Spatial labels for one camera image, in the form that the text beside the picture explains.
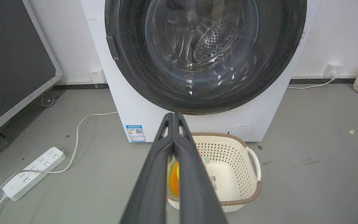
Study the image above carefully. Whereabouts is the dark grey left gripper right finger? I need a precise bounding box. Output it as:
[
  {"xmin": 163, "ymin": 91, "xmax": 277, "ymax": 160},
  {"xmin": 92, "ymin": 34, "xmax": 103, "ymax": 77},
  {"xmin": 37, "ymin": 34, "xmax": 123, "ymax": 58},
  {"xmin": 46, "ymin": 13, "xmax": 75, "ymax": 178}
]
[{"xmin": 173, "ymin": 113, "xmax": 228, "ymax": 224}]

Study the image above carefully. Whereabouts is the black caster wheel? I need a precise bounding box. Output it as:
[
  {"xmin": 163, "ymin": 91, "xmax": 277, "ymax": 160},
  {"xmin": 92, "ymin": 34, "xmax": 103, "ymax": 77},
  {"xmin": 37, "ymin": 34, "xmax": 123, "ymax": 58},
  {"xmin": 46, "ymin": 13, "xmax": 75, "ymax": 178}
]
[{"xmin": 40, "ymin": 94, "xmax": 55, "ymax": 108}]

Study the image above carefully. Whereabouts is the orange cloth in basket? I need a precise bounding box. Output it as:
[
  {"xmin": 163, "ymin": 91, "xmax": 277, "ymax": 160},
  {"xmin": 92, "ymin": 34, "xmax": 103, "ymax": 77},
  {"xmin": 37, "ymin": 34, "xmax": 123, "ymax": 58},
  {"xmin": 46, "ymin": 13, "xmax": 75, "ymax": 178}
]
[{"xmin": 168, "ymin": 158, "xmax": 180, "ymax": 198}]

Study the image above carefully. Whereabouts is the white wall plug adapter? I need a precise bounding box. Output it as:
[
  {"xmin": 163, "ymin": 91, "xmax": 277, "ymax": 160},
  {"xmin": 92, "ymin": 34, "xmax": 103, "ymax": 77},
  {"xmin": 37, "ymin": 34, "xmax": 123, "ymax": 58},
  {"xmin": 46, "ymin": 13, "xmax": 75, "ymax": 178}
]
[{"xmin": 323, "ymin": 63, "xmax": 344, "ymax": 78}]

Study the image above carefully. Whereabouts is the white power strip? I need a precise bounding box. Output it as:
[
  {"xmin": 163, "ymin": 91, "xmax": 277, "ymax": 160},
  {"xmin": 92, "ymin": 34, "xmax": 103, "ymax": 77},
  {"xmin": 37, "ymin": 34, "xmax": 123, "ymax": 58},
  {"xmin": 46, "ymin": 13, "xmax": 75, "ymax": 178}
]
[{"xmin": 2, "ymin": 147, "xmax": 67, "ymax": 201}]

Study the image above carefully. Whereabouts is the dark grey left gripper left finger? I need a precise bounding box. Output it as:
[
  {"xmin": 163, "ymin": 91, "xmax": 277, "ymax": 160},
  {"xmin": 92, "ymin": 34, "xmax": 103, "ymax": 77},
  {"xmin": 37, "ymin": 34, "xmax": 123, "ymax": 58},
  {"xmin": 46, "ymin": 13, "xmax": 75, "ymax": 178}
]
[{"xmin": 120, "ymin": 113, "xmax": 175, "ymax": 224}]

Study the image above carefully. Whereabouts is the round dark glass washer door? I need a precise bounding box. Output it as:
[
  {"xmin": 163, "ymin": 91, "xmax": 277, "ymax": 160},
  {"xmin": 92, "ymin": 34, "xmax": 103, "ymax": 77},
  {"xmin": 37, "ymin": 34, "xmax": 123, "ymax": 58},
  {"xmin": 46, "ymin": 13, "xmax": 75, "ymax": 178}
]
[{"xmin": 105, "ymin": 0, "xmax": 307, "ymax": 115}]

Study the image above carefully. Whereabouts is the dark board with metal frame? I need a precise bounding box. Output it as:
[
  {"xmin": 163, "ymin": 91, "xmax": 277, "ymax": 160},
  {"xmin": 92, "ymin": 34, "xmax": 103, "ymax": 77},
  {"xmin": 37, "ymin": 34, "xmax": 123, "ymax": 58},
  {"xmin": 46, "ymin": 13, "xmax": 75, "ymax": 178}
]
[{"xmin": 0, "ymin": 0, "xmax": 63, "ymax": 145}]

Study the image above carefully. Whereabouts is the blue energy label sticker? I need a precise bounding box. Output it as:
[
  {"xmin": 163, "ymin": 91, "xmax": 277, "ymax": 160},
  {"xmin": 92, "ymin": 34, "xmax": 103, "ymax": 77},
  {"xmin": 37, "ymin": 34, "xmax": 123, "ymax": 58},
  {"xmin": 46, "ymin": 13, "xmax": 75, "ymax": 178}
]
[{"xmin": 126, "ymin": 125, "xmax": 146, "ymax": 142}]

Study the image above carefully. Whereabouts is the white wall socket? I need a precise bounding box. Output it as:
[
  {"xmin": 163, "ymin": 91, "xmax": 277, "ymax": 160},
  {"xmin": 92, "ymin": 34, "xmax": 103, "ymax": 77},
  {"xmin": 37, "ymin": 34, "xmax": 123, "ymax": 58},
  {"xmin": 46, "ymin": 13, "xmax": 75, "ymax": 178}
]
[{"xmin": 89, "ymin": 69, "xmax": 106, "ymax": 84}]

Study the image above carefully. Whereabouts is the white washer power cable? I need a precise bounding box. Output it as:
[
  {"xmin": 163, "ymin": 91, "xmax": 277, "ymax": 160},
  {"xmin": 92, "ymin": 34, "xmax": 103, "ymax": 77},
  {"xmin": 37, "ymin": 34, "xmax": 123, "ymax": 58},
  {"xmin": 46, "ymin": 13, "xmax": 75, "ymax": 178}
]
[{"xmin": 287, "ymin": 78, "xmax": 335, "ymax": 90}]

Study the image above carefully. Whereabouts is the cream perforated laundry basket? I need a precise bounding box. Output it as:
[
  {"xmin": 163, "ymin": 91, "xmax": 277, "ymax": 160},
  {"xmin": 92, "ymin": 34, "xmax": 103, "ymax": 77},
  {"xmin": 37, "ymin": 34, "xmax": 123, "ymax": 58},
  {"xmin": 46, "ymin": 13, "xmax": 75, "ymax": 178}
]
[{"xmin": 167, "ymin": 133, "xmax": 262, "ymax": 213}]

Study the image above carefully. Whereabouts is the white front-load washing machine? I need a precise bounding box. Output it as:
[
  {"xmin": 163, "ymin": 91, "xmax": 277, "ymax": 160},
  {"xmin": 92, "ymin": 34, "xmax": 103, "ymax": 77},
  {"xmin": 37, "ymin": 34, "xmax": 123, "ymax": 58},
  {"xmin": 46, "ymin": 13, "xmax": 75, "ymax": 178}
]
[{"xmin": 80, "ymin": 0, "xmax": 322, "ymax": 143}]

